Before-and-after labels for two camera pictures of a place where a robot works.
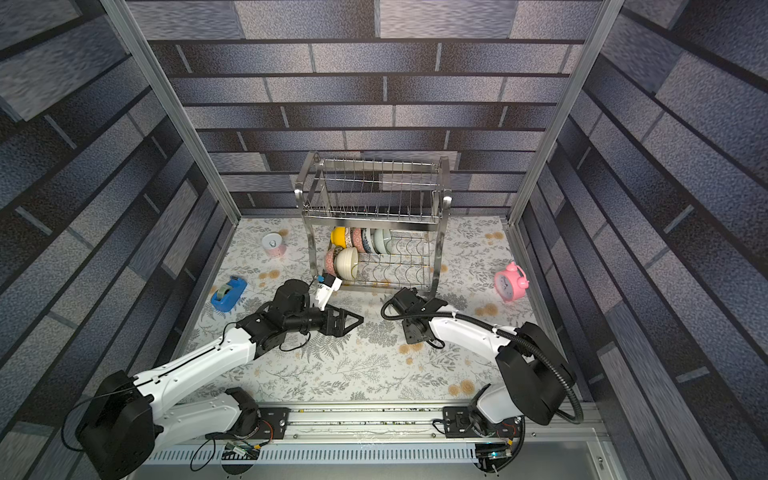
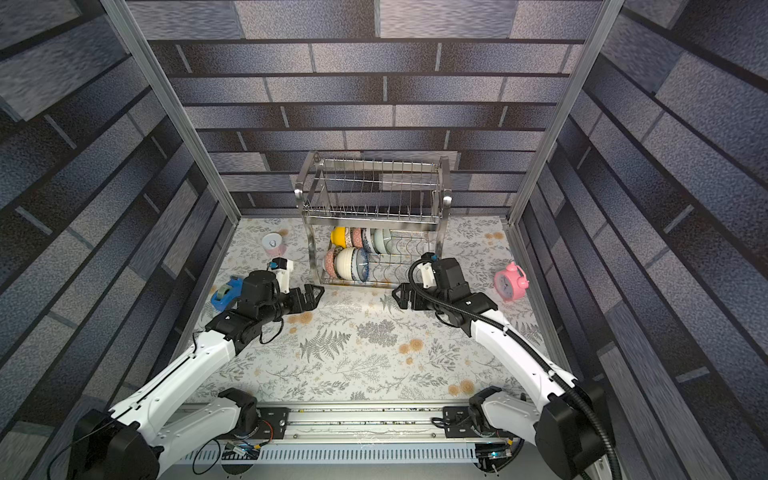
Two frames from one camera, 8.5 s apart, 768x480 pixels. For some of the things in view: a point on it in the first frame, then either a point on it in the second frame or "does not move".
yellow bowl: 338,236 does not move
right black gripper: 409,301 to 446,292
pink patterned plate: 330,262 does not move
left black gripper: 340,330 to 299,304
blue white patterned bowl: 366,232 does not move
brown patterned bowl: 357,238 does not move
